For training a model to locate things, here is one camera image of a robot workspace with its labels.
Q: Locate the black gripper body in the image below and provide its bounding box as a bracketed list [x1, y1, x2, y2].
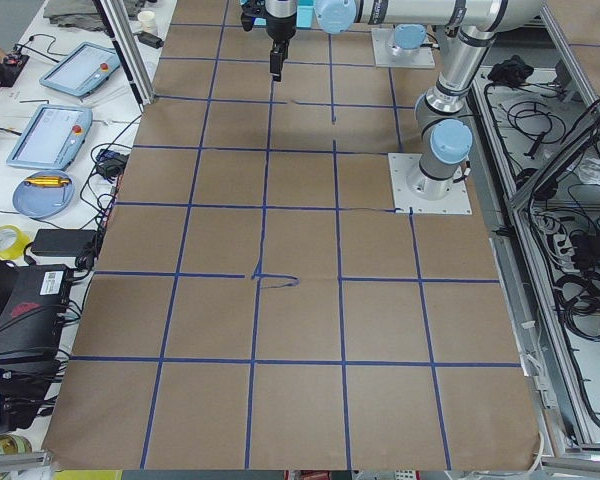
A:
[265, 0, 298, 41]

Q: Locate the light blue plastic bin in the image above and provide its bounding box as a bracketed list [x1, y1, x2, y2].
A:
[296, 1, 313, 29]

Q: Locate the white paper cup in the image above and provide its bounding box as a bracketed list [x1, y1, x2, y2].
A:
[137, 10, 158, 36]

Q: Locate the upper teach pendant tablet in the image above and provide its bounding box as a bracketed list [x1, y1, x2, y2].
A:
[39, 42, 121, 98]

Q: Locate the teach pendant tablet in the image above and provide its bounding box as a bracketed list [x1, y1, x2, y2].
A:
[39, 42, 121, 98]
[6, 105, 93, 170]

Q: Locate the black cloth bundle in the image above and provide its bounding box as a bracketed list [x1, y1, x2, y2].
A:
[487, 55, 534, 87]

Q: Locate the lower teach pendant tablet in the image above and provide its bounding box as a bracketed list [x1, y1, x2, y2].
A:
[6, 105, 93, 170]

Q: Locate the blue bowl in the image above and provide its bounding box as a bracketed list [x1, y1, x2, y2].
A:
[12, 170, 76, 219]

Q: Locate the black power adapter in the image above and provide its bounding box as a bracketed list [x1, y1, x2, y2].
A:
[30, 229, 96, 257]

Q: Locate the yellow tape roll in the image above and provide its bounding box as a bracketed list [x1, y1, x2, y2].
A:
[0, 225, 31, 260]

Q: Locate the black computer box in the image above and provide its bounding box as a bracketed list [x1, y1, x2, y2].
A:
[0, 259, 73, 365]

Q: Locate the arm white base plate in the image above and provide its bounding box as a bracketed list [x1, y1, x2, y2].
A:
[371, 24, 435, 70]
[388, 153, 472, 215]

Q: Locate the aluminium profile post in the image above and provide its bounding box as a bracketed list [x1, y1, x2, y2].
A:
[93, 0, 155, 106]

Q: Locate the aluminium frame rack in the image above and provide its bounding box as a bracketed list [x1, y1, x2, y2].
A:
[471, 1, 600, 479]

